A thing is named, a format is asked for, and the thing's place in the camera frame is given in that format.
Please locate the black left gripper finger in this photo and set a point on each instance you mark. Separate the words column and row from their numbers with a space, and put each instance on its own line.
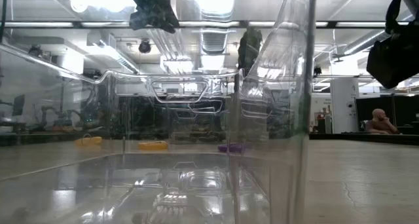
column 165, row 21
column 141, row 21

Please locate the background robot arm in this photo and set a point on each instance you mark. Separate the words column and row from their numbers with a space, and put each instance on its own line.
column 59, row 116

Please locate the ceiling air vent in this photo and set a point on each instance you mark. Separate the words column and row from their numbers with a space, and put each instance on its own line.
column 214, row 42

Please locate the seated person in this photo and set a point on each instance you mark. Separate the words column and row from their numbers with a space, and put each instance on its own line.
column 379, row 124

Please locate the white pillar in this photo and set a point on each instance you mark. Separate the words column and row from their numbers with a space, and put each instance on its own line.
column 343, row 106

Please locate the dark hanging object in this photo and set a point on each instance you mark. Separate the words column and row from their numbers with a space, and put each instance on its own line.
column 249, row 48

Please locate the clear plastic bin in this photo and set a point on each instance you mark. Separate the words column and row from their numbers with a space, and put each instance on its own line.
column 203, row 112
column 304, row 119

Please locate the dark computer monitor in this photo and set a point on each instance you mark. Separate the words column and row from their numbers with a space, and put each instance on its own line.
column 18, row 105

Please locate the black ceiling dome camera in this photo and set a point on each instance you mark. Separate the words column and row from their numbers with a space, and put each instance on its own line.
column 144, row 47

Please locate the black partition wall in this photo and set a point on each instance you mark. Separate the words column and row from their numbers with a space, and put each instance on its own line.
column 406, row 111

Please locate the black table edge rail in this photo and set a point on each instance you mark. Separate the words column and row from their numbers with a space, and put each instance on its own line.
column 363, row 138

